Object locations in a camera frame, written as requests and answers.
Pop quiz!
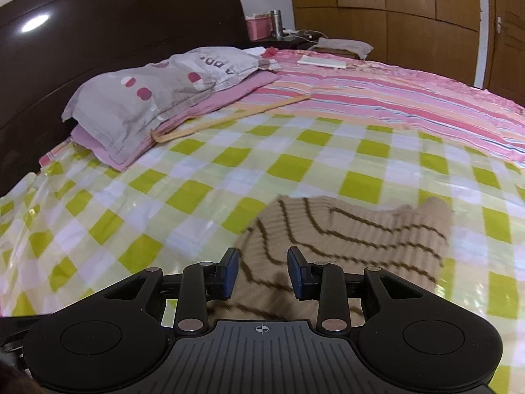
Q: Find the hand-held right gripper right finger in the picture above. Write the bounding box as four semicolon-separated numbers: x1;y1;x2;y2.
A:
287;246;426;334

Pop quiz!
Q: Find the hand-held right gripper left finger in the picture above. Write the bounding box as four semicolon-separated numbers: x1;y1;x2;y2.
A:
102;247;240;335

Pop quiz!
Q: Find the beige striped knit sweater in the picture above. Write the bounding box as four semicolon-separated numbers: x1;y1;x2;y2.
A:
205;196;452;329

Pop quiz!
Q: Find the green checkered plastic sheet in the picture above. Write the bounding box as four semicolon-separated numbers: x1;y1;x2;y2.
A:
0;113;525;394

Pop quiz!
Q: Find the grey pillow with pink dots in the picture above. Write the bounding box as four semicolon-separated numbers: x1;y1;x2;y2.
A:
61;46;271;164

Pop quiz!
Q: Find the pink striped blanket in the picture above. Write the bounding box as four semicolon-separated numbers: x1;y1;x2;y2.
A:
230;48;525;161

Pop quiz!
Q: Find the white book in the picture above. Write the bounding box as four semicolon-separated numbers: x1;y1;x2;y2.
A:
297;55;347;69

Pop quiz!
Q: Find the dark nightstand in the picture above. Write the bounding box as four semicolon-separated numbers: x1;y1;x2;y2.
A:
248;35;316;50

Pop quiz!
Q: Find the folded grey cloth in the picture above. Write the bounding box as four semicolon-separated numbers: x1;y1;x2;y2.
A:
314;38;374;59

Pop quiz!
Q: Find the pink plastic box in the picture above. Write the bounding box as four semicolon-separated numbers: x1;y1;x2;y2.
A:
245;13;273;41

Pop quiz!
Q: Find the wooden wardrobe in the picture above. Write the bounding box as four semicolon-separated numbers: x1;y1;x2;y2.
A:
287;0;482;87

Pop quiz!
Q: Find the dark wooden headboard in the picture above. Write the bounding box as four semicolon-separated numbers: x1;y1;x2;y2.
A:
0;0;251;195

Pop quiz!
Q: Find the wooden door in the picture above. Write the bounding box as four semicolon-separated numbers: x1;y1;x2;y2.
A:
478;0;525;107

